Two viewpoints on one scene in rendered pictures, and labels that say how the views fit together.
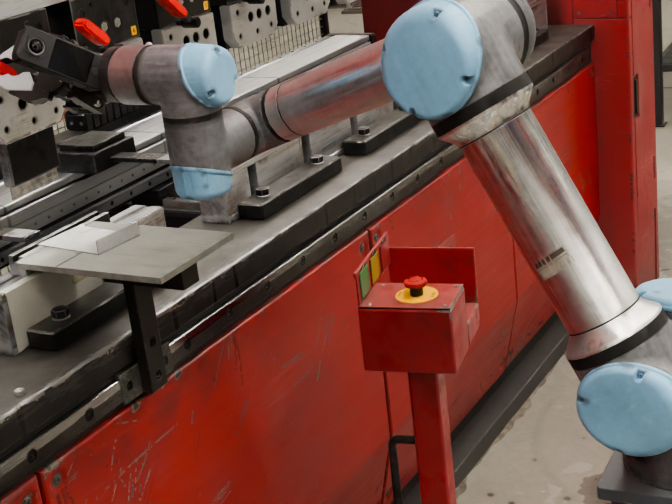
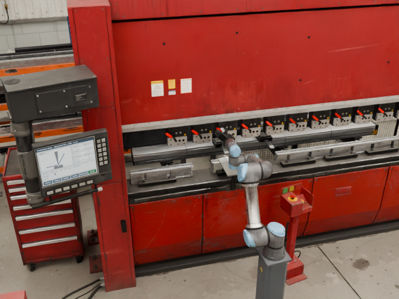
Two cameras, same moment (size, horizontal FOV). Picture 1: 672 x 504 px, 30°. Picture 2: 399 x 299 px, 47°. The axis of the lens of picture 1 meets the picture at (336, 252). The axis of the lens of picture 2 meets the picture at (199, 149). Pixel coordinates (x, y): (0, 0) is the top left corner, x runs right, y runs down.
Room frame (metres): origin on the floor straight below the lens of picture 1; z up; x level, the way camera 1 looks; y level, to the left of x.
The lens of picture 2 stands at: (-0.70, -1.69, 2.88)
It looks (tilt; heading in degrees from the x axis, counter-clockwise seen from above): 29 degrees down; 44
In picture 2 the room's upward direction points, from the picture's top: straight up
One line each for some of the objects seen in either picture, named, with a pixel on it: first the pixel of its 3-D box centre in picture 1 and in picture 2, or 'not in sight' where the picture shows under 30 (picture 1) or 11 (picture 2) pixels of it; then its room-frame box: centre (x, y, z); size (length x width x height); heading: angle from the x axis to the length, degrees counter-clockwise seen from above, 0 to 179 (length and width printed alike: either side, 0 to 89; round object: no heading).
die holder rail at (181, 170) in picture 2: not in sight; (161, 173); (1.32, 0.71, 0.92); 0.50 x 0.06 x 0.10; 149
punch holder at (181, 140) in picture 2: not in sight; (176, 134); (1.43, 0.65, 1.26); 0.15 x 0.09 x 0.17; 149
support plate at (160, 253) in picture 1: (124, 250); (233, 165); (1.72, 0.30, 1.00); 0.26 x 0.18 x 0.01; 59
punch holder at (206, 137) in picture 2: not in sight; (201, 131); (1.60, 0.54, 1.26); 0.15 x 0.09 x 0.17; 149
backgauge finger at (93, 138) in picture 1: (123, 152); (266, 140); (2.22, 0.36, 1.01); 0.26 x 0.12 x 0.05; 59
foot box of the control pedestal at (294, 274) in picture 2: not in sight; (290, 267); (1.98, -0.16, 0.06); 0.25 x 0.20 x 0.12; 70
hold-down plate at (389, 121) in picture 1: (386, 128); (341, 156); (2.62, -0.14, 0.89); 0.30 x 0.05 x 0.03; 149
